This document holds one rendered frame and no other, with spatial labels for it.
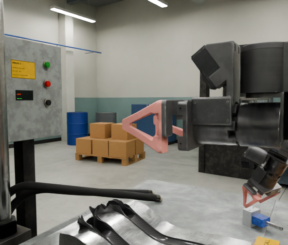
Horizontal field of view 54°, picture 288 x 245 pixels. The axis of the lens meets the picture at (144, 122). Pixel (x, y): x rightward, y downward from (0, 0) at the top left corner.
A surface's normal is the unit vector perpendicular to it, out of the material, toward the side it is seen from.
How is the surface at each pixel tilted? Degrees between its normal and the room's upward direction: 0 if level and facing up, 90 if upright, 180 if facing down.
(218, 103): 90
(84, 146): 90
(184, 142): 90
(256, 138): 118
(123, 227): 27
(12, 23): 90
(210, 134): 112
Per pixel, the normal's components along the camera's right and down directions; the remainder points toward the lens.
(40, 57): 0.87, 0.04
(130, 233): 0.41, -0.86
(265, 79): -0.32, 0.07
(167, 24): -0.57, 0.07
